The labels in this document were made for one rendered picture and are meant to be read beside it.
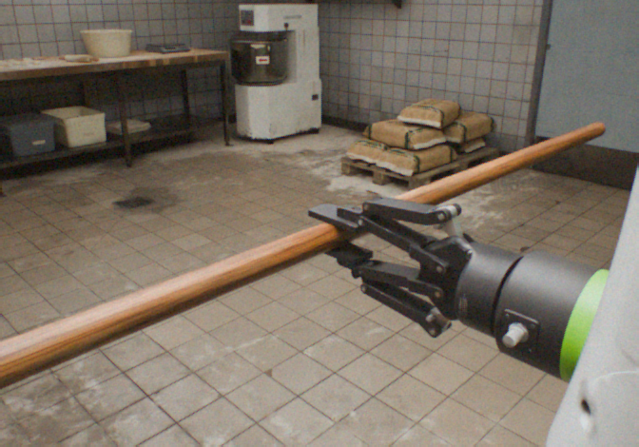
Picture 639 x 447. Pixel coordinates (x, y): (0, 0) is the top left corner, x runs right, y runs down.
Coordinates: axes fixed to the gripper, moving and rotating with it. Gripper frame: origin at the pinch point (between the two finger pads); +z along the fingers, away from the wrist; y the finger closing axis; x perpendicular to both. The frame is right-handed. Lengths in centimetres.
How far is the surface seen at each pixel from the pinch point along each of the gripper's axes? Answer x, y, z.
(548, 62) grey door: 420, 27, 158
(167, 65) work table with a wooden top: 226, 33, 412
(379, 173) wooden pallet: 294, 108, 226
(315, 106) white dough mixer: 378, 86, 382
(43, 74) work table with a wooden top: 119, 31, 409
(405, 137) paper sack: 302, 77, 209
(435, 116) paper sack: 325, 63, 199
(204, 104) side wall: 315, 89, 493
